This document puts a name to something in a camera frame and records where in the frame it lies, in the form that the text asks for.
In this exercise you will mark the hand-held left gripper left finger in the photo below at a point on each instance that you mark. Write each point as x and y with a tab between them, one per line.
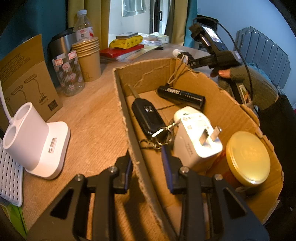
129	167

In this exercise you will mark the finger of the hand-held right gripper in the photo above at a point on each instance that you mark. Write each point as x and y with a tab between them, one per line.
190	59

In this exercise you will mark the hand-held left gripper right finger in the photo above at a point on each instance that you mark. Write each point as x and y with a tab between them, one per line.
165	162

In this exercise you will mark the small white bottle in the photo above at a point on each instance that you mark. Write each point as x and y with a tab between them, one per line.
177	52

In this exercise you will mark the white power adapter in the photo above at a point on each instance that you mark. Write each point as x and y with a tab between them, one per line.
192	143

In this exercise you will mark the black car key with keyring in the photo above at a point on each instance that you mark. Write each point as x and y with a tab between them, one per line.
148	115

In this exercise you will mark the brown cardboard box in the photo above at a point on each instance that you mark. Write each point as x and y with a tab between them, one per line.
138	74

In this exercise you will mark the gold lid round jar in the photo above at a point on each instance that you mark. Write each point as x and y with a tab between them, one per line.
247	157

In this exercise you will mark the person's right forearm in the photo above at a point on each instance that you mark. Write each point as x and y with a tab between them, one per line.
282	129

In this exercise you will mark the person's right hand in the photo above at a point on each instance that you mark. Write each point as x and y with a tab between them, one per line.
256	84

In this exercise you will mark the olive curtain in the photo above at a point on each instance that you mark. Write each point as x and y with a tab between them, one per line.
177	18

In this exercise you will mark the stack of white boxes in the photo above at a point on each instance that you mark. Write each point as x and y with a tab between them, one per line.
150	41

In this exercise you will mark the blue curtain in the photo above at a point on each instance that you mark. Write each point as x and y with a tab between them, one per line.
192	14

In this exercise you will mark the pile of papers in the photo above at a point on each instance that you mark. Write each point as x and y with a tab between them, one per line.
136	54

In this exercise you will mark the yellow wipes packet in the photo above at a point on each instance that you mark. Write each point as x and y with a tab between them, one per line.
126	43

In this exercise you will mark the small flat grey box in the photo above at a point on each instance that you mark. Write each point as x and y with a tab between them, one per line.
127	35

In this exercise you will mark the hanging grey garment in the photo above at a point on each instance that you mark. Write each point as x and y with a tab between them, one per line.
134	8

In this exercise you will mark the red book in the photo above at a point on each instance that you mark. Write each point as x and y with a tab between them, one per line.
113	52

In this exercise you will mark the white desk lamp base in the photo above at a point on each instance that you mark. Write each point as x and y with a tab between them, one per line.
54	143

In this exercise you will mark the stack of brown paper cups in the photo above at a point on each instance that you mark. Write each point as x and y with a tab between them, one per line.
90	64

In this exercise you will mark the patterned glass jar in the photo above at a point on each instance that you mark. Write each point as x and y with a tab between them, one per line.
69	76

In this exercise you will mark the yellow green curtain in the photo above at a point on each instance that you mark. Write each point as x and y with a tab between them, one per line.
92	11

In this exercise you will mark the clear plastic water bottle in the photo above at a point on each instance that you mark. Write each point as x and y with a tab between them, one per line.
83	25

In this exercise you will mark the white perforated tray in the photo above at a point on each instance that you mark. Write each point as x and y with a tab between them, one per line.
10	178

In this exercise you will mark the green carton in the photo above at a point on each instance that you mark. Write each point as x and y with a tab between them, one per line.
12	220

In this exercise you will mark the steel thermos flask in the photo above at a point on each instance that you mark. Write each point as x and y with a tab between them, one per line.
60	44

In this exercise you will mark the brown printed lamp packaging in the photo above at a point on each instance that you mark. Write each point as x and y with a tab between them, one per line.
25	71

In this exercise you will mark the black window frame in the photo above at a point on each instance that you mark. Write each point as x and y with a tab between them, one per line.
157	15

